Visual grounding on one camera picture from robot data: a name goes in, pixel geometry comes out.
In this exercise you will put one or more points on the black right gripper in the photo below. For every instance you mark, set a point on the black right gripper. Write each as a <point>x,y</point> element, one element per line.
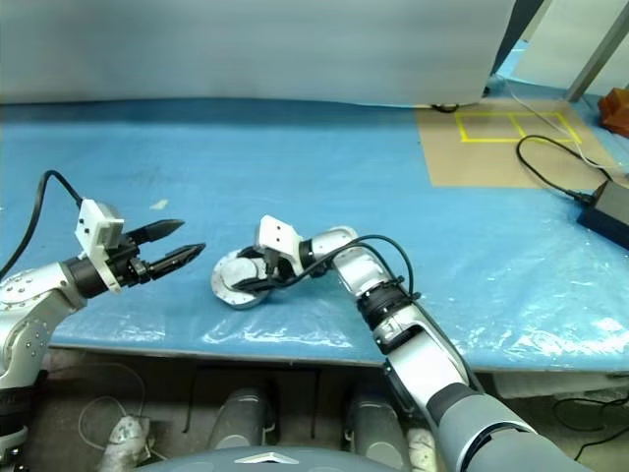
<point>280,270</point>

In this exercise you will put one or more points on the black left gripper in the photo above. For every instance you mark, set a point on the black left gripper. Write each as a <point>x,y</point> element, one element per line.
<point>125,265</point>

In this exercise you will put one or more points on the silver motor base copper windings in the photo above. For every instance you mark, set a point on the silver motor base copper windings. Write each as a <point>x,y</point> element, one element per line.
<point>241,268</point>

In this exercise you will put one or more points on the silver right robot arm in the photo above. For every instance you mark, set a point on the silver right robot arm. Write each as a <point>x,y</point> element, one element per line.
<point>363,275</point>

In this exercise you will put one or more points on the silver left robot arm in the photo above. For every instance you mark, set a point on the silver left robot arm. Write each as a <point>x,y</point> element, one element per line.
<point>29,290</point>

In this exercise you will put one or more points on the white tape scrap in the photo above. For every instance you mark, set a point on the white tape scrap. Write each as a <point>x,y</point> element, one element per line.
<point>159,205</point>

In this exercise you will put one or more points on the blue plastic table cover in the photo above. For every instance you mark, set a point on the blue plastic table cover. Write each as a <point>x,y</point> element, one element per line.
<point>295,172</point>

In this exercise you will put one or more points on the grey rounded leg shell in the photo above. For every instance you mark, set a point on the grey rounded leg shell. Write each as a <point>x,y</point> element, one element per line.
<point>376,428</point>
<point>243,418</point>

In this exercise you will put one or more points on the grey robot chest with emblem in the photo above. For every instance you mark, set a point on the grey robot chest with emblem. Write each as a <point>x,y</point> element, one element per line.
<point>275,462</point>

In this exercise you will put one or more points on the grey taped robot foot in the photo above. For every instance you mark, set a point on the grey taped robot foot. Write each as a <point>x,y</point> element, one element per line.
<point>125,442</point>

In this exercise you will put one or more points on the large white board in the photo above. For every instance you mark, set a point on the large white board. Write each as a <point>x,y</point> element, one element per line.
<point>245,44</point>

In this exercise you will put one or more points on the brown cardboard sheet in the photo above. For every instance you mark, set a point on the brown cardboard sheet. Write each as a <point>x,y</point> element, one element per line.
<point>467,162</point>

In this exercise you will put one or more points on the white robot foot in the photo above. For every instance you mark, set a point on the white robot foot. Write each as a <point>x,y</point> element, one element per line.
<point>421,450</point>

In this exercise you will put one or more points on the yellow tape rectangle outline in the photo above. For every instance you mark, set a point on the yellow tape rectangle outline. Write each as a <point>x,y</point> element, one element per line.
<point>491,140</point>

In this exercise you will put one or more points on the black power adapter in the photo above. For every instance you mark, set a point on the black power adapter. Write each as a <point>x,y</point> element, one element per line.
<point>607,211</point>

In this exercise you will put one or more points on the white panel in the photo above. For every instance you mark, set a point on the white panel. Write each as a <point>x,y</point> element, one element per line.
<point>555,49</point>

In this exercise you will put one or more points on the red-brown object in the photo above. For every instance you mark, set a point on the red-brown object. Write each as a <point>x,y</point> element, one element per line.
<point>616,110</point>

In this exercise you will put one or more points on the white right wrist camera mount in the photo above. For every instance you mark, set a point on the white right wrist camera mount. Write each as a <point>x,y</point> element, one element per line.
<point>275,233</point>

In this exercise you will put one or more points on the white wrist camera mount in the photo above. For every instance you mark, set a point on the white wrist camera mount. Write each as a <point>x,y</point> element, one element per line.
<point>275,233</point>
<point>91,221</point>

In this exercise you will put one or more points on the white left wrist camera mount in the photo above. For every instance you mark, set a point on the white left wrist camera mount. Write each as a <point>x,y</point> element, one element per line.
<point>91,221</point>

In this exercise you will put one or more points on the grey metal post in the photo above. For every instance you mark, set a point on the grey metal post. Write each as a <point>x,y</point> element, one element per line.
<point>597,49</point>

